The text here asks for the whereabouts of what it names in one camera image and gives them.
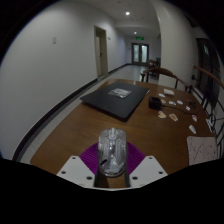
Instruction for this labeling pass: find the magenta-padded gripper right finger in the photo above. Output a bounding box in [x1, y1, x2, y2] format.
[124, 141, 169, 188]

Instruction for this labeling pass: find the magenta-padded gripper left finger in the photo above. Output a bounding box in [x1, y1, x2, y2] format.
[56, 142, 101, 188]

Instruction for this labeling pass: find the transparent clear computer mouse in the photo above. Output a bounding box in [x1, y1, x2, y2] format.
[97, 127, 128, 178]

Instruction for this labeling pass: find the black rectangular mouse pad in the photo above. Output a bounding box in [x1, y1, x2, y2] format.
[79, 81, 151, 122]

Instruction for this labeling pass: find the white speckled square pad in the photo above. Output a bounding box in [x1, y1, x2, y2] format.
[186, 135, 219, 167]

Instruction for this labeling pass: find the small black box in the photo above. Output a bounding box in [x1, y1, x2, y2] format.
[148, 96, 164, 111]

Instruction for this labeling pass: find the white rectangular card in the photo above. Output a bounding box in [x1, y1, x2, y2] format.
[162, 88, 176, 97]

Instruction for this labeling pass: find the curved-back wooden chair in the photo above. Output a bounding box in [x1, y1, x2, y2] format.
[140, 66, 193, 93]

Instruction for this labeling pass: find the glazed double door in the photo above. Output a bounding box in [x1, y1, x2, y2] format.
[131, 42, 150, 65]

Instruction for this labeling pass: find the pale wooden side door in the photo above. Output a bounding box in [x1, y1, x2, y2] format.
[93, 25, 110, 79]

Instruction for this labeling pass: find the thin black cable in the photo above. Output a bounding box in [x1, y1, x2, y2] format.
[161, 103, 195, 116]

